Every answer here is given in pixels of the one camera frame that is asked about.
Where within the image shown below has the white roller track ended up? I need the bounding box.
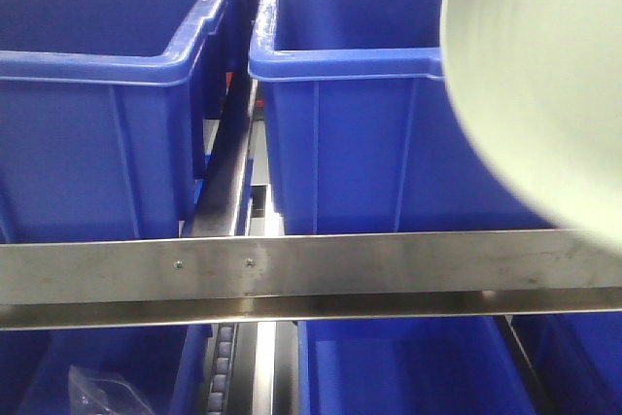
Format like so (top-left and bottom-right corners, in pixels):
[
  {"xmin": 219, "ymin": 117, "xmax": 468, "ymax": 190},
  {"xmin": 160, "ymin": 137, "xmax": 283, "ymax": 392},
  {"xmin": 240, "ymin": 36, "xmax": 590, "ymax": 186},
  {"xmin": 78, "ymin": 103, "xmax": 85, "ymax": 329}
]
[{"xmin": 205, "ymin": 324, "xmax": 238, "ymax": 415}]

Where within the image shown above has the blue bin upper left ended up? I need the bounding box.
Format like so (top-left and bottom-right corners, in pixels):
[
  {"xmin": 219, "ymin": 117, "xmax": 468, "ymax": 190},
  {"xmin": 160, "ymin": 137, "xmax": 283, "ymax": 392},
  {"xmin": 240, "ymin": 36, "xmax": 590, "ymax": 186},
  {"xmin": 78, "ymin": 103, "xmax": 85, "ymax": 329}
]
[{"xmin": 0, "ymin": 0, "xmax": 232, "ymax": 244}]

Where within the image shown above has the blue bin lower left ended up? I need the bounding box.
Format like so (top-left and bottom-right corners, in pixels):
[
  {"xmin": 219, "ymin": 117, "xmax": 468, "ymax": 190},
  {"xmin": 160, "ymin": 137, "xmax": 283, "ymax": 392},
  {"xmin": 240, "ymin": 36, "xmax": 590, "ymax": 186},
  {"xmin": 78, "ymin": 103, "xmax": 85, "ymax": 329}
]
[{"xmin": 1, "ymin": 325, "xmax": 212, "ymax": 414}]

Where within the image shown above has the green round plate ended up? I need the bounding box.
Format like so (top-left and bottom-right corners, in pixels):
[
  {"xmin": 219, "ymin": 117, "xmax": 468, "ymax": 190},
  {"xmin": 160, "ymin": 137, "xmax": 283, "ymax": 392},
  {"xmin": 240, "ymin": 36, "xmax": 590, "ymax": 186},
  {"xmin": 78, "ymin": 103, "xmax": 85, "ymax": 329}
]
[{"xmin": 440, "ymin": 0, "xmax": 621, "ymax": 251}]

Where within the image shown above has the blue bin upper middle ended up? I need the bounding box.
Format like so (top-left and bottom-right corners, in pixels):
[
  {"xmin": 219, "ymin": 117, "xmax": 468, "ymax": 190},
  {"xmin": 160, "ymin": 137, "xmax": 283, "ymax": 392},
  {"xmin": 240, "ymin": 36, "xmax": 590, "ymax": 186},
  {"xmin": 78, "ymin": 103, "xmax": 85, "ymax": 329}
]
[{"xmin": 249, "ymin": 0, "xmax": 546, "ymax": 234}]

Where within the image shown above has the clear plastic bag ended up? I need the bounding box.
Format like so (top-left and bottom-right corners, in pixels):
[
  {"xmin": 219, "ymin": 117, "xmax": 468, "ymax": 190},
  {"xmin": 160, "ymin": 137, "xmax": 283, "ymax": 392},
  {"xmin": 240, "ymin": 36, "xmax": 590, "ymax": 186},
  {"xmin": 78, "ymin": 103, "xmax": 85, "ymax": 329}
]
[{"xmin": 68, "ymin": 365, "xmax": 156, "ymax": 414}]

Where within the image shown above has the blue bin lower right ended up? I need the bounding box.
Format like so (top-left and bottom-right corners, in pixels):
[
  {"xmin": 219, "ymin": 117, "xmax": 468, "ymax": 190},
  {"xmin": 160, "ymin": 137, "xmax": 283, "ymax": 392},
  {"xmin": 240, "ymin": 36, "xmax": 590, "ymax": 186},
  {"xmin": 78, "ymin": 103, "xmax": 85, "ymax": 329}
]
[{"xmin": 512, "ymin": 312, "xmax": 621, "ymax": 414}]

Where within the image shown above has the blue bin lower middle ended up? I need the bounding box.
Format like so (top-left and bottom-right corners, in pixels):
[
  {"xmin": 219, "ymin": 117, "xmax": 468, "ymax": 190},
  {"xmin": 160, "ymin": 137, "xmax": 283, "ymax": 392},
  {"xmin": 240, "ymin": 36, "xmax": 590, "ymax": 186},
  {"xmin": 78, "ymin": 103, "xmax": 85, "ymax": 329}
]
[{"xmin": 298, "ymin": 317, "xmax": 535, "ymax": 414}]

